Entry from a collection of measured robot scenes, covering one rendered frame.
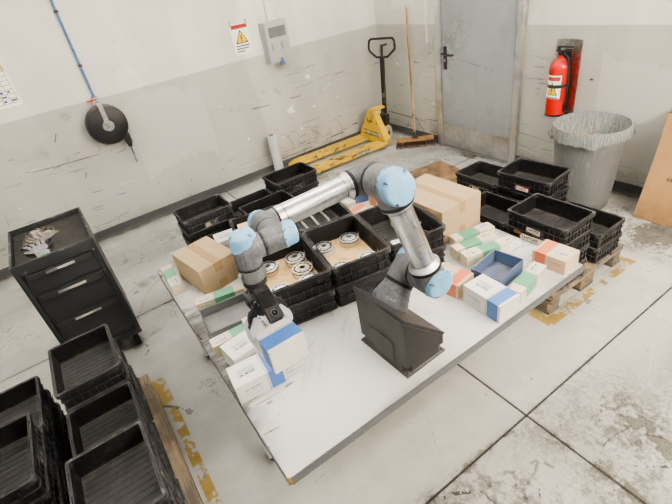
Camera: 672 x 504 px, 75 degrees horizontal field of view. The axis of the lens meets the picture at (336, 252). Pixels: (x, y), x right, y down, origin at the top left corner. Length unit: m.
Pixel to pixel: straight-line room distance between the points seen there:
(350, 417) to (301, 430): 0.18
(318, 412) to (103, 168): 3.85
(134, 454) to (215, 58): 3.99
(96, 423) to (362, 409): 1.38
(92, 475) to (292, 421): 0.88
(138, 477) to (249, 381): 0.60
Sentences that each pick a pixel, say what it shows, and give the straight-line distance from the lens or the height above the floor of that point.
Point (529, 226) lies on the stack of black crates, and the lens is 2.92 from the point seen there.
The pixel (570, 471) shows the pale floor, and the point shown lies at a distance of 2.43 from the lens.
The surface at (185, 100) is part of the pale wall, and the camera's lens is 5.08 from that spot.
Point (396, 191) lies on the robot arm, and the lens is 1.35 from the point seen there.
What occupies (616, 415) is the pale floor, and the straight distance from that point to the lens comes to 2.67.
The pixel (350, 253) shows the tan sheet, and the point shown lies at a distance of 2.19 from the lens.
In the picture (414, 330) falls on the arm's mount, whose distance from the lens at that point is 1.62.
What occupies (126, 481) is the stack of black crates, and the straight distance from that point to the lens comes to 2.10.
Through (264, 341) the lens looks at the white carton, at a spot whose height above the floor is 1.14.
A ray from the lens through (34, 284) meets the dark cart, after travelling 3.12.
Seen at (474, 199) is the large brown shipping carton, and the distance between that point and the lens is 2.49.
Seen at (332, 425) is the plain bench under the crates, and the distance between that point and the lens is 1.66.
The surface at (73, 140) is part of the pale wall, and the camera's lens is 4.94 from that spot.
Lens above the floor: 2.03
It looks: 33 degrees down
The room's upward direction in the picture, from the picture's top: 10 degrees counter-clockwise
